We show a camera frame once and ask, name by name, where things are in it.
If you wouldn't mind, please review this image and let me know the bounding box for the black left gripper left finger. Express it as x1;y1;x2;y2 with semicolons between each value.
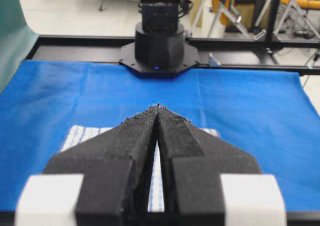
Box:
15;106;158;226

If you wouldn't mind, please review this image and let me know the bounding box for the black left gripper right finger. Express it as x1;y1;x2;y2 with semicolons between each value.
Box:
156;107;287;226

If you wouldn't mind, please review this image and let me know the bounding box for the blue striped white towel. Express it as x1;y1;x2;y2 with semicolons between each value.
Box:
59;124;221;212

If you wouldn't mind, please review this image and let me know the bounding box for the blue table cloth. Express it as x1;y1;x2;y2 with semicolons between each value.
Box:
0;60;320;211

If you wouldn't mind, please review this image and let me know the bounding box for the green backdrop sheet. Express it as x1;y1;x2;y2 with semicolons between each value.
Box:
0;0;39;91

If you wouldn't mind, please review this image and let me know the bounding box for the black table frame rail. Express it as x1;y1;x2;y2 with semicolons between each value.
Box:
26;35;320;76

